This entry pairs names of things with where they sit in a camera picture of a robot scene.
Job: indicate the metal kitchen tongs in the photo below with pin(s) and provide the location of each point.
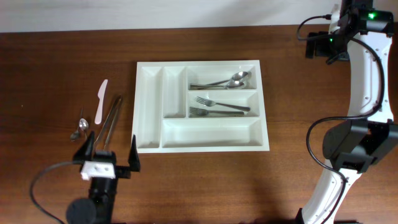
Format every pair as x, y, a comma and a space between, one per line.
110, 123

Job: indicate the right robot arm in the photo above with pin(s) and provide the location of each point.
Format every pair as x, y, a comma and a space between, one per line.
361, 35

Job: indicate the white plastic cutlery tray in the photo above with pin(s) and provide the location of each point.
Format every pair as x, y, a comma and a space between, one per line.
162, 122

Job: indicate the small shiny teaspoon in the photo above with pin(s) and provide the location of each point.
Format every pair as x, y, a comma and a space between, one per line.
83, 125

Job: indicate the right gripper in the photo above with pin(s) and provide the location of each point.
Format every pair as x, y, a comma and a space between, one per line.
315, 45

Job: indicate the steel fork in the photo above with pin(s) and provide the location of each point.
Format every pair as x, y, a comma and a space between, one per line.
204, 112
210, 103

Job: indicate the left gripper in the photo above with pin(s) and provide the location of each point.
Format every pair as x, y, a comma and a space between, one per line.
123, 169

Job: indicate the small dark teaspoon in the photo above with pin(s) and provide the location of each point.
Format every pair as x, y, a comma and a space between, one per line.
76, 134

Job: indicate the white plastic knife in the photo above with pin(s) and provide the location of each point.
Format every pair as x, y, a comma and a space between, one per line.
101, 94

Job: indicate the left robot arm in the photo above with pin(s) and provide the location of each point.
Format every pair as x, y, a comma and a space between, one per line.
99, 204

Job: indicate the steel tablespoon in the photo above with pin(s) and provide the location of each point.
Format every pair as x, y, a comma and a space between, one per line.
241, 76
227, 86

